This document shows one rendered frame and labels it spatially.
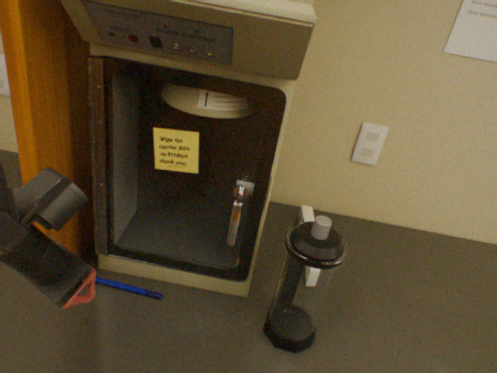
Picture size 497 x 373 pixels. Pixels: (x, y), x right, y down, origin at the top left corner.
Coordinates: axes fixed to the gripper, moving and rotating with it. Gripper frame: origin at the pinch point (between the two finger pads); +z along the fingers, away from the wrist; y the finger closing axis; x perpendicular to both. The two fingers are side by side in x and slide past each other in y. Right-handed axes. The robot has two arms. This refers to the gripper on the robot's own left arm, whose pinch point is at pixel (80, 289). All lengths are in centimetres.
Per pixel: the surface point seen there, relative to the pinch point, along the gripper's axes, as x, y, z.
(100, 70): -26.3, 9.1, -21.2
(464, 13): -94, -29, 2
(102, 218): -12.0, 9.3, 3.3
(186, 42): -32.3, -5.5, -26.6
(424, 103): -84, -28, 20
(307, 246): -25.4, -27.5, 0.1
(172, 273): -12.9, -2.6, 17.1
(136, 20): -29.2, -0.9, -30.7
